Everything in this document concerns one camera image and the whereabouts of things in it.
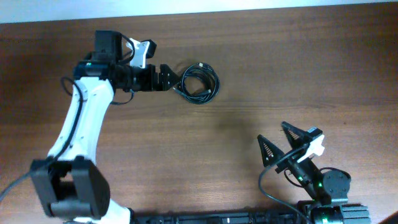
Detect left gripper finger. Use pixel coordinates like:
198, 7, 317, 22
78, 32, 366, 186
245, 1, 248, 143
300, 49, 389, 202
160, 77, 180, 91
160, 64, 179, 78

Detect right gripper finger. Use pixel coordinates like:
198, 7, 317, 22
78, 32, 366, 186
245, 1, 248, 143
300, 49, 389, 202
281, 121, 311, 149
257, 134, 284, 167

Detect black usb cable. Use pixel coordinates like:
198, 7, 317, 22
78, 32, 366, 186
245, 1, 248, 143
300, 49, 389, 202
180, 63, 218, 102
182, 62, 221, 105
172, 67, 218, 105

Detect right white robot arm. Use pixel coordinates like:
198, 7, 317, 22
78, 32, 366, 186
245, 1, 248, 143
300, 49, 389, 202
250, 121, 371, 224

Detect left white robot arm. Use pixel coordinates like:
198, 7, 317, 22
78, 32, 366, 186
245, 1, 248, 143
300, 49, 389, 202
30, 30, 178, 223

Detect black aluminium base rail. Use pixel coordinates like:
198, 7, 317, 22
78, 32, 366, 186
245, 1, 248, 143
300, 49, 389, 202
130, 204, 371, 224

